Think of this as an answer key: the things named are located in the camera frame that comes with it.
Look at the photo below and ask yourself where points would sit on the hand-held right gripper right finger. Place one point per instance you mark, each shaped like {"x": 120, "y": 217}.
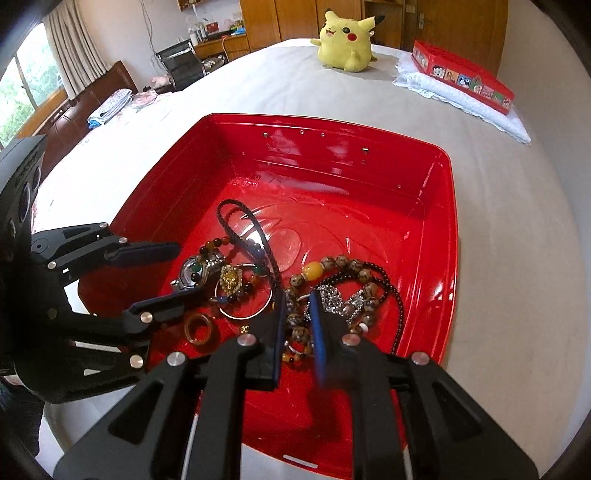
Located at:
{"x": 318, "y": 337}

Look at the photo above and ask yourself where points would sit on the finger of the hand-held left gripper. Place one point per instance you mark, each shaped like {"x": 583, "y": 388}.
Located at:
{"x": 147, "y": 251}
{"x": 171, "y": 304}

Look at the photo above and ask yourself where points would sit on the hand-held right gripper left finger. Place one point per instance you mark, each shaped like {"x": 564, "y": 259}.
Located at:
{"x": 277, "y": 332}

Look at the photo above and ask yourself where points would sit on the silver bangle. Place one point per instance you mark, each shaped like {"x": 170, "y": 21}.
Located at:
{"x": 244, "y": 317}

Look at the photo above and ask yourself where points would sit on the silver wristwatch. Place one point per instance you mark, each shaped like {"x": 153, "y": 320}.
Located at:
{"x": 194, "y": 274}

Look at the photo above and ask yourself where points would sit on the red plastic box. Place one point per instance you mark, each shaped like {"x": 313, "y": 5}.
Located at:
{"x": 346, "y": 194}

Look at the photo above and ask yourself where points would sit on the person's left forearm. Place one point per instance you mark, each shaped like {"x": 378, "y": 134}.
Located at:
{"x": 21, "y": 420}

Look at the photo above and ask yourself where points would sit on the dark wooden headboard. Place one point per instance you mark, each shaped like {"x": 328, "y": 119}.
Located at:
{"x": 78, "y": 120}

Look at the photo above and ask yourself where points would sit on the floral blanket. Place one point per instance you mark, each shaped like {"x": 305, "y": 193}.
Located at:
{"x": 145, "y": 99}

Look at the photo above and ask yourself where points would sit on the pink plush toy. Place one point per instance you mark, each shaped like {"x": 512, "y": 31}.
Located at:
{"x": 161, "y": 81}

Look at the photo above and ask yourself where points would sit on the black office chair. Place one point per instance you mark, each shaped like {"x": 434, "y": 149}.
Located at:
{"x": 182, "y": 64}

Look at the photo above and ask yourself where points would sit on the window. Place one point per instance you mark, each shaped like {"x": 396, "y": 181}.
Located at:
{"x": 27, "y": 92}

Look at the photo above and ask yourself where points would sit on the beige curtain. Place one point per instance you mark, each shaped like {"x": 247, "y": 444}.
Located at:
{"x": 74, "y": 50}

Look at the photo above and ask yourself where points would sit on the wooden desk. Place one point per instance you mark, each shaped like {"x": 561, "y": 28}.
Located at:
{"x": 231, "y": 48}

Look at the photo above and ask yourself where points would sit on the white lace cloth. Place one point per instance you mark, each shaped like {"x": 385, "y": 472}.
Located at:
{"x": 461, "y": 108}

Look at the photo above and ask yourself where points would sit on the wooden wardrobe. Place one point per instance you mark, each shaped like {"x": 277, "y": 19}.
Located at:
{"x": 295, "y": 18}

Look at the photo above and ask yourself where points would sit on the yellow plush toy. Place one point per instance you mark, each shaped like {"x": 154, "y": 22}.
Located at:
{"x": 346, "y": 41}

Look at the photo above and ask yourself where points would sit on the red tin box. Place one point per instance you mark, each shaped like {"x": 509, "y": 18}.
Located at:
{"x": 461, "y": 76}

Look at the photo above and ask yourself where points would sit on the wooden door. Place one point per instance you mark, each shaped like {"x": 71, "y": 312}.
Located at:
{"x": 461, "y": 27}

